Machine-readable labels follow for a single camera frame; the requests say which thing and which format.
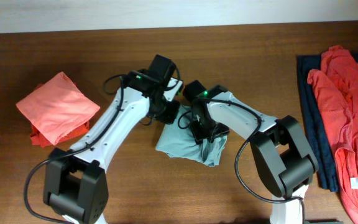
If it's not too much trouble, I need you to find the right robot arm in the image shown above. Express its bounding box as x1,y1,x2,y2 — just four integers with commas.
183,80,319,223

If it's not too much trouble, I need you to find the folded salmon pink shirt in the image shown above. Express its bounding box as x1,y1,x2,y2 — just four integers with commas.
16,72,100,146

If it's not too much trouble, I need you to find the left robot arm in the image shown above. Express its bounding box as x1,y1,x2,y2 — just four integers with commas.
44,55,183,223

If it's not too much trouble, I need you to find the light blue t-shirt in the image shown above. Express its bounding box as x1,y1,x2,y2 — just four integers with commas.
155,105,227,167

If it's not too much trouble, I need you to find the dark navy garment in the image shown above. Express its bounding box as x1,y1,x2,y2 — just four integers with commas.
296,49,358,192

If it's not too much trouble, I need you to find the red crumpled garment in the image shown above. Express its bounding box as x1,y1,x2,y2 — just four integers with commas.
307,45,358,223

